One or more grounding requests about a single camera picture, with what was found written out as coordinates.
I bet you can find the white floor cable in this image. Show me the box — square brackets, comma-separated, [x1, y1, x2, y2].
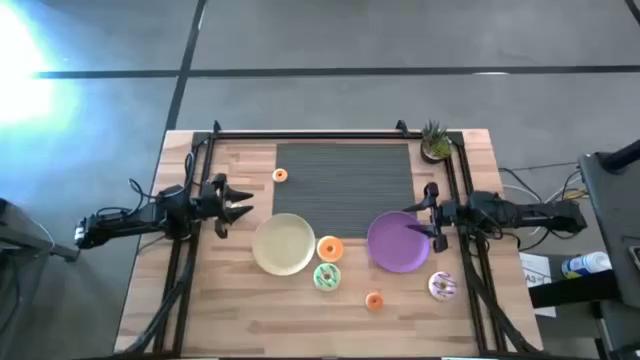
[501, 182, 545, 237]

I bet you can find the black pole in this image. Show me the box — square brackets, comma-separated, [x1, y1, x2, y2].
[599, 138, 640, 172]

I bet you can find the white donut with chocolate drizzle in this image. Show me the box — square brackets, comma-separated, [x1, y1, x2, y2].
[427, 271, 458, 302]

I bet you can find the large green frosted donut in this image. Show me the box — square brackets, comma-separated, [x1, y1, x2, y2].
[312, 262, 343, 292]

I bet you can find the grey metal stand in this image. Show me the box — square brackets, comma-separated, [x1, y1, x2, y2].
[0, 197, 81, 360]

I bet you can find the black aluminium table frame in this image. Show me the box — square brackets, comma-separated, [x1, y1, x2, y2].
[152, 130, 539, 357]

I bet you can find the purple plate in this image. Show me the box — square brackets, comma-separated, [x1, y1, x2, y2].
[366, 210, 431, 274]

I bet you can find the black cable bundle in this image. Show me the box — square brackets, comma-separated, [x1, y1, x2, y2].
[124, 239, 199, 354]
[462, 249, 539, 354]

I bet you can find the succulent in dark pot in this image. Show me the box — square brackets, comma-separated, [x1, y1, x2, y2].
[418, 119, 455, 165]

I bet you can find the white paper sheet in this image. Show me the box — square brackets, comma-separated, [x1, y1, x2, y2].
[518, 251, 557, 319]

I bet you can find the large orange donut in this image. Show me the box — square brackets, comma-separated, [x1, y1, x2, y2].
[316, 235, 345, 264]

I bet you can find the dark grey panel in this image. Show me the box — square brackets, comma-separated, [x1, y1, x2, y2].
[578, 149, 640, 307]

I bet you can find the pale yellow plate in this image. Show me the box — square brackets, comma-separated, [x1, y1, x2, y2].
[251, 212, 317, 277]

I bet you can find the yellow floor cable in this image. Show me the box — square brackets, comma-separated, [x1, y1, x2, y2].
[560, 186, 590, 202]

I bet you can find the black bar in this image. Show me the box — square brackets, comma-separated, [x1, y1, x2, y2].
[528, 269, 622, 309]

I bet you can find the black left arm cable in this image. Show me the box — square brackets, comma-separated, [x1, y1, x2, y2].
[127, 149, 201, 202]

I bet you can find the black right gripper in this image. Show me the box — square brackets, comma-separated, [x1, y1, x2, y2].
[402, 181, 454, 254]

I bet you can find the dark grey woven mat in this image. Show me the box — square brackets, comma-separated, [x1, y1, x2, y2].
[272, 142, 417, 240]

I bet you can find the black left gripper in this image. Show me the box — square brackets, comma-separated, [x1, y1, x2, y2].
[192, 172, 255, 240]

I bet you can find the white and blue bottle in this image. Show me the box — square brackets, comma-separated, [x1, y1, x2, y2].
[561, 250, 613, 280]

